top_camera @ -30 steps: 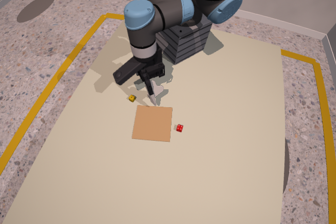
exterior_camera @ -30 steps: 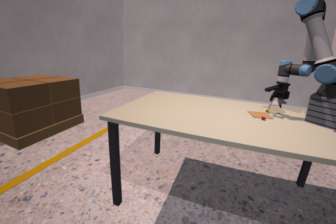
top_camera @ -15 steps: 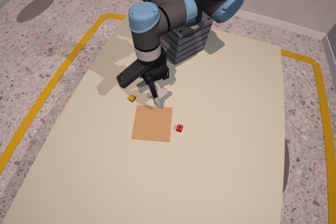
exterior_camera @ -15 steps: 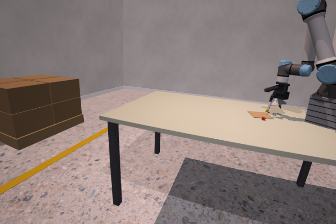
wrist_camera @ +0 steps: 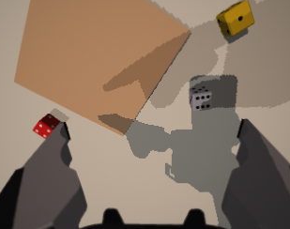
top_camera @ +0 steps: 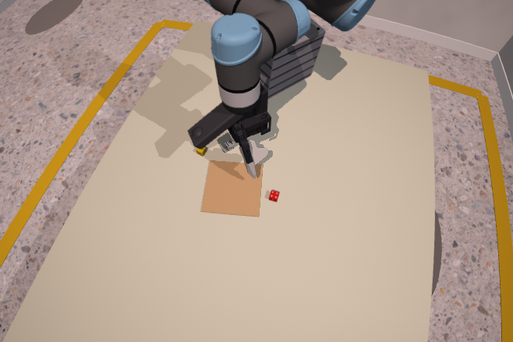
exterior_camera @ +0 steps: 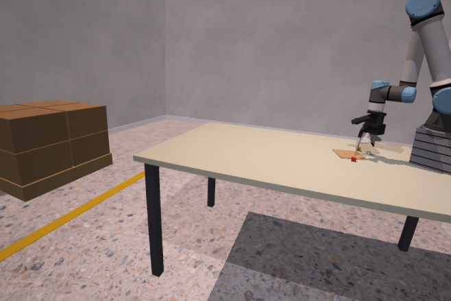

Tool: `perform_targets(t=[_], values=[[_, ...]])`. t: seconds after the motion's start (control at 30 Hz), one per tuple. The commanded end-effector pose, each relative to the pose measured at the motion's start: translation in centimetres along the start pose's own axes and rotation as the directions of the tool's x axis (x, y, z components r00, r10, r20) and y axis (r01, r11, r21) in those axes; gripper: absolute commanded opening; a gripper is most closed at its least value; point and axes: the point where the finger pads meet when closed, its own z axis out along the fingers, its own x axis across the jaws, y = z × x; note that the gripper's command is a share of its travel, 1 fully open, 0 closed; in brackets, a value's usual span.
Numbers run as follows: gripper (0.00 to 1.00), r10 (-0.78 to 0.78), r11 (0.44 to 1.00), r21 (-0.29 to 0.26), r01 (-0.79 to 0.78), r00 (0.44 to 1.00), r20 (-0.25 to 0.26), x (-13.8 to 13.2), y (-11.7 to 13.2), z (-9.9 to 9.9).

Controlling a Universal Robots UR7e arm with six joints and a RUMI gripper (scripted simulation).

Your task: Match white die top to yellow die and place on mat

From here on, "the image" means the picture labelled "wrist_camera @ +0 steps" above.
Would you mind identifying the red die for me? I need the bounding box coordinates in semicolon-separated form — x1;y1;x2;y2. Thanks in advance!
33;114;60;139

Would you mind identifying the white die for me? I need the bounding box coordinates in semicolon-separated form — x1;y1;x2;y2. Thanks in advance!
189;86;213;112

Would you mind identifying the yellow die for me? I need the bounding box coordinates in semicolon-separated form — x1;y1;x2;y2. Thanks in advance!
216;0;254;36

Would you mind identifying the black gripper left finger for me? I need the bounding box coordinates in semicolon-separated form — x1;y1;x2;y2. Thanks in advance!
0;122;87;229

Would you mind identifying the tan flat mat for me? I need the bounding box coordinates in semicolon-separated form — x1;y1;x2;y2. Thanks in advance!
14;0;191;136

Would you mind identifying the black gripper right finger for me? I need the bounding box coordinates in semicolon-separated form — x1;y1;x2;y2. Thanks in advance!
221;119;290;229

